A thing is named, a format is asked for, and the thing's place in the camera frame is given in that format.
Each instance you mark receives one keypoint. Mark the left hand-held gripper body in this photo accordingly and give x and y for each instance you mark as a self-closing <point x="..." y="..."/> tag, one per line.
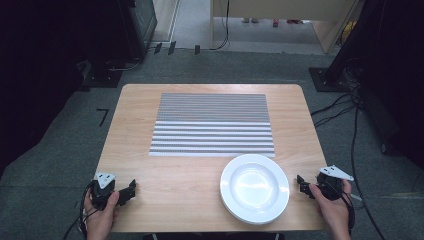
<point x="101" y="193"/>

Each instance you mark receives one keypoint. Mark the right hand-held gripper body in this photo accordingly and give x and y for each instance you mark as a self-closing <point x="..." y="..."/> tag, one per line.
<point x="330" y="186"/>

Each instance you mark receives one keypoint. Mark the white plate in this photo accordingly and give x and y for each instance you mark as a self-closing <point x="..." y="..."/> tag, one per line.
<point x="254" y="188"/>

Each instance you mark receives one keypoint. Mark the person's left hand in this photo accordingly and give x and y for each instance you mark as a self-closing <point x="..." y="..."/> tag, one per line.
<point x="100" y="221"/>

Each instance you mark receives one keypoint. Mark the person's right hand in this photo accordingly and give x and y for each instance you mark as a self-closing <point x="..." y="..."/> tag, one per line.
<point x="335" y="216"/>

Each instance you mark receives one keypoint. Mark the grey striped placemat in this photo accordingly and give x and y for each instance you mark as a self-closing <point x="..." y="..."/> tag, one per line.
<point x="212" y="125"/>

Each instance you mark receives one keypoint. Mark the black stand base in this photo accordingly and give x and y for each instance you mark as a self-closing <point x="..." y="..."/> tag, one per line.
<point x="101" y="76"/>
<point x="328" y="80"/>

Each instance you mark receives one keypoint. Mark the black cabinet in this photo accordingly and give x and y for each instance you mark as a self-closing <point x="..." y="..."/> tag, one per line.
<point x="143" y="23"/>

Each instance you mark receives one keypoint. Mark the light wooden desk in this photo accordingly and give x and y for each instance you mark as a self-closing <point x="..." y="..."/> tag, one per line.
<point x="283" y="8"/>

